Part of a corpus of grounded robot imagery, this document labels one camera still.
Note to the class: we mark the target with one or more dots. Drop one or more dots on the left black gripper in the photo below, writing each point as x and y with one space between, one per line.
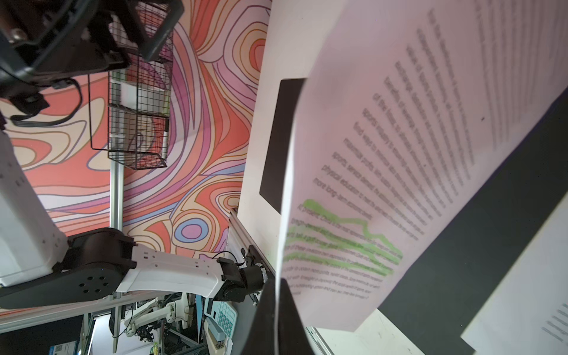
44 42

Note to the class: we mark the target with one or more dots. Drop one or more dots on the black wire basket left wall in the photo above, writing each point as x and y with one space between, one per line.
143 32

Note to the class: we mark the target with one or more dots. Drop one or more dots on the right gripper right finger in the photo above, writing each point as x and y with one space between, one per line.
291 334

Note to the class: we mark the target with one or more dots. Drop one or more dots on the paper sheet green highlight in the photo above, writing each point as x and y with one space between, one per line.
410 107

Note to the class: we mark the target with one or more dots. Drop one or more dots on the white RAY file folder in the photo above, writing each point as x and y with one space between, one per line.
448 284

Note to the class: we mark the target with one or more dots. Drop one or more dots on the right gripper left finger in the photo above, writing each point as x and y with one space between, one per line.
262 337

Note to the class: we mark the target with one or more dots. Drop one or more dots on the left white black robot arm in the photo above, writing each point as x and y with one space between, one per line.
77 226

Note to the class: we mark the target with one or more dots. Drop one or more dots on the paper sheet pink highlight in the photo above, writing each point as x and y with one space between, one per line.
527 312

